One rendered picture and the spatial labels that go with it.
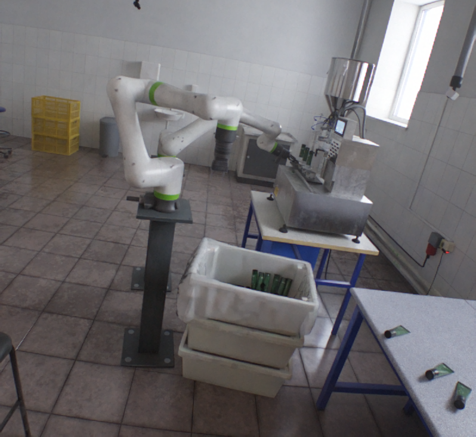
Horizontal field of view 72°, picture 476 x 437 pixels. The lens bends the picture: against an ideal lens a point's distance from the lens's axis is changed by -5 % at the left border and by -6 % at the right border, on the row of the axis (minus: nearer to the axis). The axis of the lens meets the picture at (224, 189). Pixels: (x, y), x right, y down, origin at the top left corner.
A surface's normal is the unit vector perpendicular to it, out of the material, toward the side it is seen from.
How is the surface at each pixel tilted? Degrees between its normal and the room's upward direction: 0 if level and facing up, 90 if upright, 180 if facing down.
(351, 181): 90
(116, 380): 0
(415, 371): 0
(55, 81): 90
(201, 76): 90
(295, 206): 90
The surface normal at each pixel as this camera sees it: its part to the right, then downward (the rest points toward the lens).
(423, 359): 0.18, -0.93
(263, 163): 0.02, 0.34
